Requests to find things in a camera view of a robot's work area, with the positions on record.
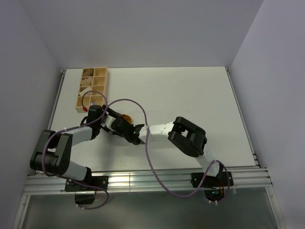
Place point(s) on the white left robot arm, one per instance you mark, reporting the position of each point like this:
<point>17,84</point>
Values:
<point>52,153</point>

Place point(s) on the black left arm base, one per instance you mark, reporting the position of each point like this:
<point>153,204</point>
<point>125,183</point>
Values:
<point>85,192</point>

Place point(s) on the cream rolled sock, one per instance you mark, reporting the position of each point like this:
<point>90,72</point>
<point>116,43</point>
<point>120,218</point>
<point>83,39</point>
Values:
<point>88,72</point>
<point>84,91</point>
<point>86,81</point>

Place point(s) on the cream rolled sock top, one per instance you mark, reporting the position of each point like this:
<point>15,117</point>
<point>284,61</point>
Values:
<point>88,72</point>

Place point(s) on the mustard yellow striped sock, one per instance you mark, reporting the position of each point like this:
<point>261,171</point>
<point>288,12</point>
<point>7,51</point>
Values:
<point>126,118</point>

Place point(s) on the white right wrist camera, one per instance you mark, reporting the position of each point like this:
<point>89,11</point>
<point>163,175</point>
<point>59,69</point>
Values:
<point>107,123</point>

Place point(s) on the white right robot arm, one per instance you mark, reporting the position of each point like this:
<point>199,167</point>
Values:
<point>189,138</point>

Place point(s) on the cream rolled sock middle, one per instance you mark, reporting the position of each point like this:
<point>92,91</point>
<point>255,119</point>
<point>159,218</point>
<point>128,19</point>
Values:
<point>86,81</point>

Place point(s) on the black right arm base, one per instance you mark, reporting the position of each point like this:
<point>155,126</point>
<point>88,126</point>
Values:
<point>216,187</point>

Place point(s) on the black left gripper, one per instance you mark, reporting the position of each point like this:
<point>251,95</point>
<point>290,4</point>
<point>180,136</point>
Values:
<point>113,113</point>

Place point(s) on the cream rolled sock lower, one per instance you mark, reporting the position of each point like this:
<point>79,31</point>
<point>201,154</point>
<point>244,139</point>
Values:
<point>84,91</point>

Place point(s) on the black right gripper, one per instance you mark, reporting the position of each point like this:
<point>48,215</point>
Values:
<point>115,132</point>

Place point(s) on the wooden compartment organizer box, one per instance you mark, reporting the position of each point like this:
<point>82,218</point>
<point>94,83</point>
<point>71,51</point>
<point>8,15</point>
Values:
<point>99,86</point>

